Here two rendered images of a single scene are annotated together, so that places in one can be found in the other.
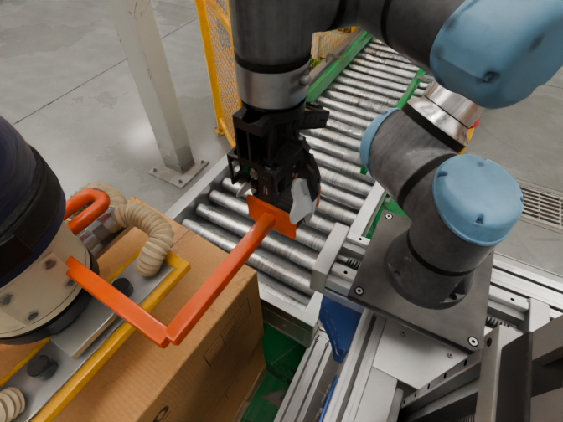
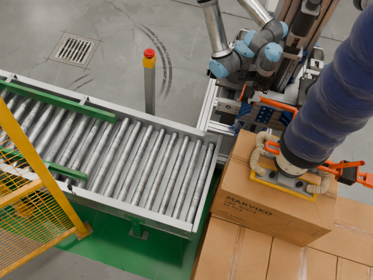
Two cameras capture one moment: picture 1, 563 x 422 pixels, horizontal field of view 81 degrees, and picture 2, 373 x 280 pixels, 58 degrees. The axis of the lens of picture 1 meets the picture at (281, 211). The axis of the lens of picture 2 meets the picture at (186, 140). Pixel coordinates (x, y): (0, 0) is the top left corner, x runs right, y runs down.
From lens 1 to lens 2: 173 cm
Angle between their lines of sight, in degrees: 56
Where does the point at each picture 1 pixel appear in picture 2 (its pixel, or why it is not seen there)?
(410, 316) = not seen: hidden behind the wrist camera
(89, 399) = not seen: hidden behind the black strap
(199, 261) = (243, 148)
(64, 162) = not seen: outside the picture
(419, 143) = (232, 56)
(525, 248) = (110, 64)
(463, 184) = (247, 50)
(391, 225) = (222, 81)
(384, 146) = (230, 66)
